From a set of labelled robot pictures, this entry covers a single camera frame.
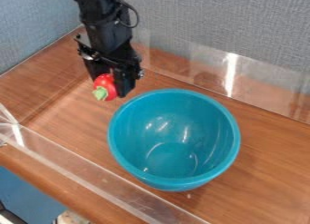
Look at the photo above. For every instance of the red toy strawberry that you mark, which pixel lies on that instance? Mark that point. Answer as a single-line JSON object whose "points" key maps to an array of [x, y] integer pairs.
{"points": [[105, 89]]}

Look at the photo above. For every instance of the clear acrylic back barrier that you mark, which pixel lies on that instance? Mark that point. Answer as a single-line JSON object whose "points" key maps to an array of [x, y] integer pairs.
{"points": [[264, 85]]}

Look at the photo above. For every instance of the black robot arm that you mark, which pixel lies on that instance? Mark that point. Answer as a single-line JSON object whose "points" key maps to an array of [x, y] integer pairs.
{"points": [[109, 10]]}

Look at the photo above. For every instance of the clear acrylic barrier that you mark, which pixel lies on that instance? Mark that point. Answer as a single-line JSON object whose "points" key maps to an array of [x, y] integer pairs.
{"points": [[73, 176], [264, 85]]}

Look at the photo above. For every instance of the clear acrylic front barrier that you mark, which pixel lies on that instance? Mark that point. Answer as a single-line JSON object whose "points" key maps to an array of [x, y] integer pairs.
{"points": [[73, 176]]}

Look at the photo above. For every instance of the blue plastic bowl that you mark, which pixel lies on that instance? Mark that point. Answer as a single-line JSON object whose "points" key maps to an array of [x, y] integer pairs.
{"points": [[174, 138]]}

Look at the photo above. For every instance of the clear acrylic left bracket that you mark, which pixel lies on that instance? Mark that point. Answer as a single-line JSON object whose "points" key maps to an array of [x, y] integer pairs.
{"points": [[10, 128]]}

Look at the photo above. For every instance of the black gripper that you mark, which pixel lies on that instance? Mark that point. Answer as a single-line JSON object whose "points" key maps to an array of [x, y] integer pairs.
{"points": [[105, 47]]}

